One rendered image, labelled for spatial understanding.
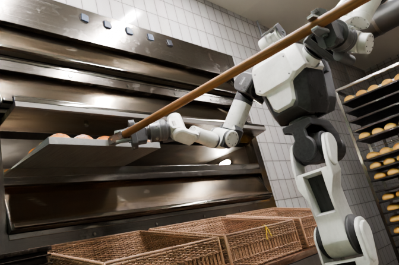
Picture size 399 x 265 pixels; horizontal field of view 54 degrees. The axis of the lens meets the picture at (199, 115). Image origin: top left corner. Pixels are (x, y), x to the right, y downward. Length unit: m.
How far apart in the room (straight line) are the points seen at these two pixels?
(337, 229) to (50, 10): 1.71
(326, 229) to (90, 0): 1.76
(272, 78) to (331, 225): 0.61
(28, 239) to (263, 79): 1.14
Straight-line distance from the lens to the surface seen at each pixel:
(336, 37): 1.16
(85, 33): 2.29
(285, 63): 1.63
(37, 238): 1.75
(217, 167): 2.55
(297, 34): 1.15
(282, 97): 1.64
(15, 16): 2.13
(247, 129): 2.72
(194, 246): 1.54
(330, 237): 1.59
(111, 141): 1.65
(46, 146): 1.55
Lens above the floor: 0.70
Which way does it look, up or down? 18 degrees up
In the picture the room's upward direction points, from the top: 14 degrees counter-clockwise
